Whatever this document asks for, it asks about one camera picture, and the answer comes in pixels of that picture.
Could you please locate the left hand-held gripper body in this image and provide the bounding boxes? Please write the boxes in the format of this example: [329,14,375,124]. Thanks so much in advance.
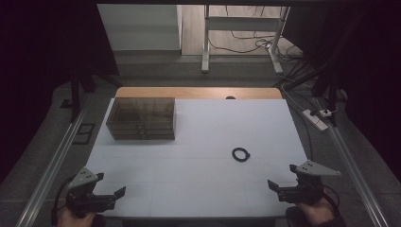
[64,166,117,219]

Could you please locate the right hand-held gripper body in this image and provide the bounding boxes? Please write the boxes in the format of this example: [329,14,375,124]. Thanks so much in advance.
[276,159,342,206]

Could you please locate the black ring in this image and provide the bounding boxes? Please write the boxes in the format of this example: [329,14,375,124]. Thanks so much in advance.
[231,147,252,163]

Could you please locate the brown transparent drawer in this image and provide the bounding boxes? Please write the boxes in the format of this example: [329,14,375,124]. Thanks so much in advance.
[112,133,176,141]

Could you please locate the brown transparent drawer box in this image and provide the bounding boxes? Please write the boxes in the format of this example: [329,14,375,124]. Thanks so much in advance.
[105,96,176,141]

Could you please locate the person's left hand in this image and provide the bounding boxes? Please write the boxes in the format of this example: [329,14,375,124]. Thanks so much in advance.
[56,206,97,227]

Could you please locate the person's right hand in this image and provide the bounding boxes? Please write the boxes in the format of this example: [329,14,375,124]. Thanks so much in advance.
[294,196,337,227]

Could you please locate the person's left leg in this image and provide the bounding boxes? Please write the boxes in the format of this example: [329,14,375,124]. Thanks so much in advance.
[91,214,107,227]

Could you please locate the person's leg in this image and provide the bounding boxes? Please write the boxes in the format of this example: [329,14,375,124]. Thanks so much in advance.
[91,214,107,227]
[285,206,305,227]

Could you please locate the person's right leg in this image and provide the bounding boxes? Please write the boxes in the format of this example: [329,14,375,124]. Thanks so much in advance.
[285,206,305,227]

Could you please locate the large black floor socket plate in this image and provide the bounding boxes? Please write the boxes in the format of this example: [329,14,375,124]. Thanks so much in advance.
[72,122,96,146]

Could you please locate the white power strip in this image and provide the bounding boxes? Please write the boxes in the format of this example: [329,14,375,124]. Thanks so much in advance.
[302,108,330,132]

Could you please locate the black tripod stand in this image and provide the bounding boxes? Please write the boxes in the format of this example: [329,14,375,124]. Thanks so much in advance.
[69,61,123,124]
[273,9,364,128]

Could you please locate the white cabinet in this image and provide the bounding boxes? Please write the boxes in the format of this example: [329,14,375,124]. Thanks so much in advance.
[96,3,183,52]

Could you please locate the right hand-held gripper cable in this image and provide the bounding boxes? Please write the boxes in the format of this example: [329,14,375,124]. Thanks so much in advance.
[321,183,341,218]

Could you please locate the aluminium floor rail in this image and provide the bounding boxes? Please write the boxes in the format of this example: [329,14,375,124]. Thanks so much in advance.
[315,96,391,227]
[14,94,93,227]

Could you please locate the white power strip cable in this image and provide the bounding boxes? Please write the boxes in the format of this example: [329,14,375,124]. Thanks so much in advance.
[280,82,308,114]

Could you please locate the black floor cables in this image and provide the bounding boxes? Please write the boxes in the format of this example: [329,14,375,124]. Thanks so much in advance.
[207,5,305,62]

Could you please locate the white metal desk frame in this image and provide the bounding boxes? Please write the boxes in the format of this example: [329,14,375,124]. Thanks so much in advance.
[200,4,291,76]

